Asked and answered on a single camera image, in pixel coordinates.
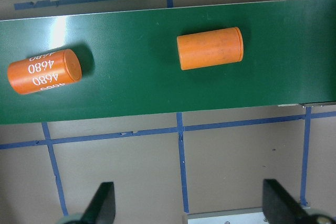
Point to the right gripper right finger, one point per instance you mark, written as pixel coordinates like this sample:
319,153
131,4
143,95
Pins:
279,206

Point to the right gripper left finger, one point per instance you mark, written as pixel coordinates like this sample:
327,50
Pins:
101,209

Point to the orange cylinder with 4680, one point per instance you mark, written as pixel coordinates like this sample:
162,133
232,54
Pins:
43,72

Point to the plain orange cylinder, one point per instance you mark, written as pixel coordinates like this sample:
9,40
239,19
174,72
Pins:
210,48

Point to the green conveyor belt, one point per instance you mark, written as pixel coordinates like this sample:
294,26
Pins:
130,62

